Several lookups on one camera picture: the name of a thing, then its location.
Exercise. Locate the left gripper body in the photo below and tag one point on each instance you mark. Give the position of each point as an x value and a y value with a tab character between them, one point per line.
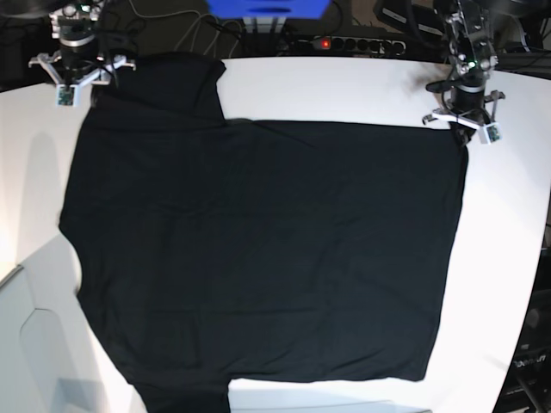
466	111

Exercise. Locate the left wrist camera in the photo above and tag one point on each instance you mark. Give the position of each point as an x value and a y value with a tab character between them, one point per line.
490	133

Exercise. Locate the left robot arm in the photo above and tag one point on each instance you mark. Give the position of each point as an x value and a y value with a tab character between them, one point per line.
471	53

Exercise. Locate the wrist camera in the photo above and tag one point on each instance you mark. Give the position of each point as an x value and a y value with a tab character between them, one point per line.
490	133
66	95

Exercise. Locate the blue box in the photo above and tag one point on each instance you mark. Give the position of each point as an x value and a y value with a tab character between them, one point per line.
301	9

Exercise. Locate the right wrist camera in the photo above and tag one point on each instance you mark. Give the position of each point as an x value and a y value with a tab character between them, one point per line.
66	95

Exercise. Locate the black T-shirt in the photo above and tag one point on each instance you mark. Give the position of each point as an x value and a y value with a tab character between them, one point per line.
215	249

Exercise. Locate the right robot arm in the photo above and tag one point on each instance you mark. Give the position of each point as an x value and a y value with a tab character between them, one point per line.
78	20

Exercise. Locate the black power strip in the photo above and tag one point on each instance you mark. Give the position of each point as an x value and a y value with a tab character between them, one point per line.
353	46

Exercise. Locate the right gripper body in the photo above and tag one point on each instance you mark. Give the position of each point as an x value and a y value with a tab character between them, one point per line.
81	63

